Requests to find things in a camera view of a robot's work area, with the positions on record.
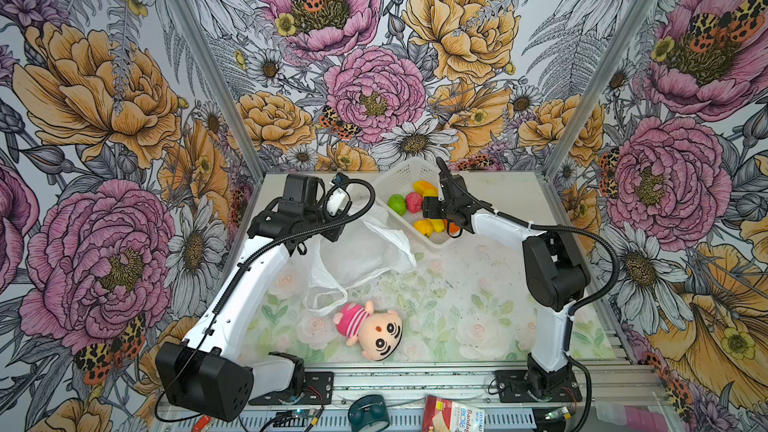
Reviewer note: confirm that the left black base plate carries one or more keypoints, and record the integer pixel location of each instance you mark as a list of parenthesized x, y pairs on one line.
[(315, 388)]

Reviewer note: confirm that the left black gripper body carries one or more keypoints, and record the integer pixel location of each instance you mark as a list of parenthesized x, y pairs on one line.
[(317, 214)]

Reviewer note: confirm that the red white bandage box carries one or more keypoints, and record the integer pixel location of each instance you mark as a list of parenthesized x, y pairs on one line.
[(445, 415)]

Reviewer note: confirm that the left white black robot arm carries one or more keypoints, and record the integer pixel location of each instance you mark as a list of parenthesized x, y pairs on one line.
[(220, 332)]

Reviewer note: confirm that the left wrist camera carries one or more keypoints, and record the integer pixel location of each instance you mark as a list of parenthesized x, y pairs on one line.
[(337, 200)]

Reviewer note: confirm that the green lime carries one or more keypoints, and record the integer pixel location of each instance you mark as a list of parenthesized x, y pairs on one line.
[(397, 204)]

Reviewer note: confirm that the white plastic mesh basket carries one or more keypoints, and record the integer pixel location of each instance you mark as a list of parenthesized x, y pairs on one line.
[(401, 189)]

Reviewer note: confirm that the yellow peach with blush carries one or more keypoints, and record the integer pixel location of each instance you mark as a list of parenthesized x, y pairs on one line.
[(424, 227)]

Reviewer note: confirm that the aluminium front rail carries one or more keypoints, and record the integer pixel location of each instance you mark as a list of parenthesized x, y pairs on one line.
[(396, 379)]

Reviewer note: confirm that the red fruit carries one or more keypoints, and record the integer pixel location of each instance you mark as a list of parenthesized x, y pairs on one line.
[(414, 202)]

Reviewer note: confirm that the teal tape roll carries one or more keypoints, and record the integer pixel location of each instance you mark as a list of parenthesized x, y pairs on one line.
[(369, 414)]

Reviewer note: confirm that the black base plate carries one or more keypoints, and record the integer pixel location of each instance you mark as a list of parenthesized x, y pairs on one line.
[(315, 388), (537, 386)]

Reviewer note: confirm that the green circuit board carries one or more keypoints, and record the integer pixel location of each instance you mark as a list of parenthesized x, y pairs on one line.
[(299, 414)]

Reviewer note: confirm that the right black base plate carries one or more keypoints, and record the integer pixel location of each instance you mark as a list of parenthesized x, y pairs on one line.
[(537, 386)]

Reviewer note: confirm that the red handled tool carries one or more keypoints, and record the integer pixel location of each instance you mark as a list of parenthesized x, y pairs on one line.
[(202, 425)]

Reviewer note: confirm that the pink plush doll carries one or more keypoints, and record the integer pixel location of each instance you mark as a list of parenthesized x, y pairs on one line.
[(378, 334)]

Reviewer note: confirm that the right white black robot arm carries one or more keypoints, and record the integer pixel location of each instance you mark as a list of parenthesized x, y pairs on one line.
[(554, 275)]

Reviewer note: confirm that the yellow mango fruit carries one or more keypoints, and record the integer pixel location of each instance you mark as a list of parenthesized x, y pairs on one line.
[(438, 225)]

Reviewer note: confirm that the white plastic bag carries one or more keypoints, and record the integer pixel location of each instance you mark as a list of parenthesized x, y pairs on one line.
[(366, 249)]

